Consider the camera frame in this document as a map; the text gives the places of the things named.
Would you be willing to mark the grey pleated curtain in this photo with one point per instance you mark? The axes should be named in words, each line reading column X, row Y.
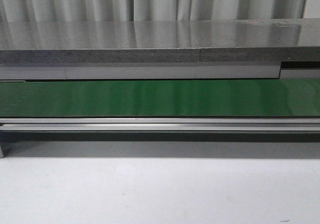
column 146, row 10

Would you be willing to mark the grey granite slab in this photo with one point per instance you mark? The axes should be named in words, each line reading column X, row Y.
column 160, row 41

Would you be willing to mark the green conveyor belt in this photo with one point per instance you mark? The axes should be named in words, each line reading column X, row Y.
column 161, row 98

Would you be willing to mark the aluminium conveyor front rail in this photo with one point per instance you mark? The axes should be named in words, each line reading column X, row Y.
column 269, row 124

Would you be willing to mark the grey conveyor back guard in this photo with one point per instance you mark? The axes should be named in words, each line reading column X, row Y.
column 160, row 70

